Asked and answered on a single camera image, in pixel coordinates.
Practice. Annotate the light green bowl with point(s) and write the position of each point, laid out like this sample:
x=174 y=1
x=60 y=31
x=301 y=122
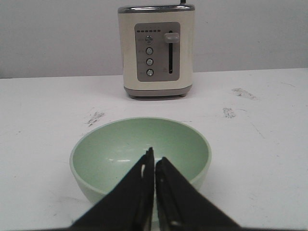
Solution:
x=101 y=159

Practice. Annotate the cream two-slot toaster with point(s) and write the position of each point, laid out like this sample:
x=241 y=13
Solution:
x=156 y=46

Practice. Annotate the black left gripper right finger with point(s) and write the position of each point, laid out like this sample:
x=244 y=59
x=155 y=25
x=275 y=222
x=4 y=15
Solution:
x=182 y=208

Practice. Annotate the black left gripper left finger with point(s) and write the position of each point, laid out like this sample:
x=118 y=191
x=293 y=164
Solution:
x=129 y=206

